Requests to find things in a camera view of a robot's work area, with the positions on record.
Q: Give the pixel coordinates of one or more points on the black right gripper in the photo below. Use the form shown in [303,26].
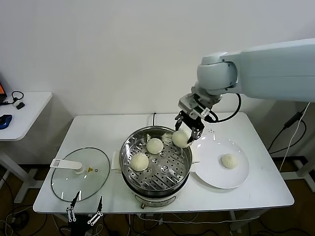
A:
[193,122]

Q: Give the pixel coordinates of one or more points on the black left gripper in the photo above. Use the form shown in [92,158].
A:
[81,225]

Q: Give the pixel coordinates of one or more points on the white steamed baozi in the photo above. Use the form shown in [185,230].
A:
[154,145]
[139,162]
[230,161]
[180,139]

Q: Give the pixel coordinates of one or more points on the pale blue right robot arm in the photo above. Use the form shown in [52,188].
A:
[270,73]

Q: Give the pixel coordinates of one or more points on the stainless steel steamer basket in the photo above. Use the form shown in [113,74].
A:
[172,177]

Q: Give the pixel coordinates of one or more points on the white round plate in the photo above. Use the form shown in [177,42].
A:
[216,177]

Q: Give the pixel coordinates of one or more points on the white electric pot base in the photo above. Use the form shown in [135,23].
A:
[157,200]

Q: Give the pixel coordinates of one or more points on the white side desk with laptop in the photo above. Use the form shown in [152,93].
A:
[32,110]

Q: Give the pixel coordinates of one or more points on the blue computer mouse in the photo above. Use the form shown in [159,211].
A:
[5,121]

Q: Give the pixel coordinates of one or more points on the small black device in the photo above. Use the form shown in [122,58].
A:
[21,106]

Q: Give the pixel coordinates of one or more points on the white side desk with sticker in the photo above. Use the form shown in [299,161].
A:
[305,172]

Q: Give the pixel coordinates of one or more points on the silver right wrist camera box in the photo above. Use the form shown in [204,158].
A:
[188,103]

